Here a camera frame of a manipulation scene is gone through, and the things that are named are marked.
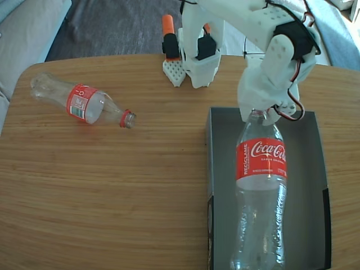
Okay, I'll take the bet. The clear bottle with red label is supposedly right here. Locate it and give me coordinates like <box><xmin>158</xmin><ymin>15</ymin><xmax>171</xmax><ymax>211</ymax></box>
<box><xmin>30</xmin><ymin>71</ymin><xmax>138</xmax><ymax>130</ymax></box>
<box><xmin>229</xmin><ymin>108</ymin><xmax>288</xmax><ymax>270</ymax></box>

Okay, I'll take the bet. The dark grey rug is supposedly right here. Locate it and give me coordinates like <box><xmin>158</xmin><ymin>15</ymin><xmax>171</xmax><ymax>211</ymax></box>
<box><xmin>44</xmin><ymin>0</ymin><xmax>183</xmax><ymax>63</ymax></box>

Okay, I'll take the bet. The blue grey blanket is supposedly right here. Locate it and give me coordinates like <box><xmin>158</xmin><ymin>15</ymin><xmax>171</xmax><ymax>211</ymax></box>
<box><xmin>305</xmin><ymin>0</ymin><xmax>360</xmax><ymax>71</ymax></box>

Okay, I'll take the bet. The grey cardboard box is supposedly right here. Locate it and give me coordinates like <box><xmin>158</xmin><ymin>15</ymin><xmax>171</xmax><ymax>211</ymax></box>
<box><xmin>206</xmin><ymin>106</ymin><xmax>332</xmax><ymax>270</ymax></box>

